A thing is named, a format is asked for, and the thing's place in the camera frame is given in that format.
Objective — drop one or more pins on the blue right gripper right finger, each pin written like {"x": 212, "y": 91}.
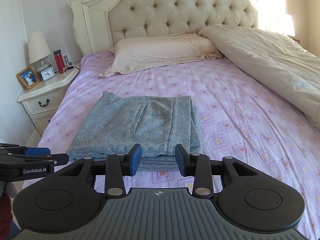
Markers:
{"x": 183, "y": 161}

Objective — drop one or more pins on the white table lamp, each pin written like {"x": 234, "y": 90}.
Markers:
{"x": 38, "y": 49}

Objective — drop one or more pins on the cream nightstand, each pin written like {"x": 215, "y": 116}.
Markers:
{"x": 42, "y": 101}

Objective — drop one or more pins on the beige pillow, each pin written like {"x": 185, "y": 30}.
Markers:
{"x": 141, "y": 53}

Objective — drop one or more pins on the small alarm clock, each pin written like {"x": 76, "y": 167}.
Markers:
{"x": 47, "y": 73}

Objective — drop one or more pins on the grey speckled pants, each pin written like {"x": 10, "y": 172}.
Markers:
{"x": 158, "y": 124}

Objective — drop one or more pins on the cream tufted headboard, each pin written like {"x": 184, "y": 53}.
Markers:
{"x": 99, "y": 24}

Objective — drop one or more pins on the red thermos bottle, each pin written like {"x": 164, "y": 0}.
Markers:
{"x": 59, "y": 61}

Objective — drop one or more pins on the small white charger cube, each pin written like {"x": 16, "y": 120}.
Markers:
{"x": 70, "y": 65}

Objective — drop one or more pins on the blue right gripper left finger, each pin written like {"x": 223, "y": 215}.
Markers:
{"x": 133, "y": 159}

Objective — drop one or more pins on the pink patterned bed sheet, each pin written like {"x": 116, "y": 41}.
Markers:
{"x": 238, "y": 116}

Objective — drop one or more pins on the wooden photo frame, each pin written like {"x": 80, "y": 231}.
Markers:
{"x": 28, "y": 77}

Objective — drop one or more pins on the cream duvet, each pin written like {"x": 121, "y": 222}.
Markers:
{"x": 275, "y": 60}

